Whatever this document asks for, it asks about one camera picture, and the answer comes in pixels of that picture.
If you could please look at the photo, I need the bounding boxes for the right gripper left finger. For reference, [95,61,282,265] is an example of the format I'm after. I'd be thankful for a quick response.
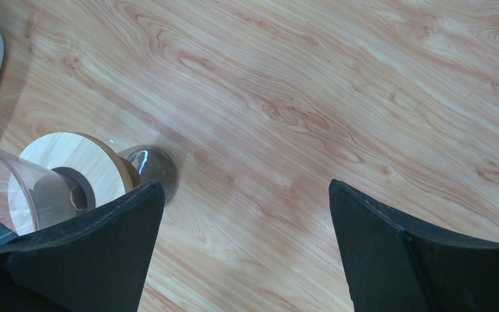
[0,181,165,311]

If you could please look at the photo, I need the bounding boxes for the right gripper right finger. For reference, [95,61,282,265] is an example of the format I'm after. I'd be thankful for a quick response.
[329,180,499,311]

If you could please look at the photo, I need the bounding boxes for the round wooden dripper holder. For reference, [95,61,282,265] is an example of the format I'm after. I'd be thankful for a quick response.
[19,132,134,212]

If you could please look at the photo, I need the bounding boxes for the smoked glass carafe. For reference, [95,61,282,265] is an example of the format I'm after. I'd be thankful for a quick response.
[118,145,179,205]

